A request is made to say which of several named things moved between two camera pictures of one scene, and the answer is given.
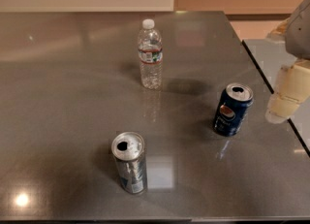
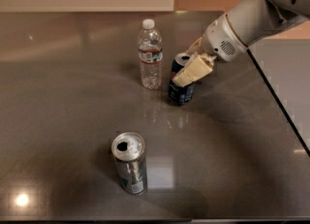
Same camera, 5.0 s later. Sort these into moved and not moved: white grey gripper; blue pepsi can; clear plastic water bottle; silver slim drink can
Moved: white grey gripper; blue pepsi can
Not moved: clear plastic water bottle; silver slim drink can
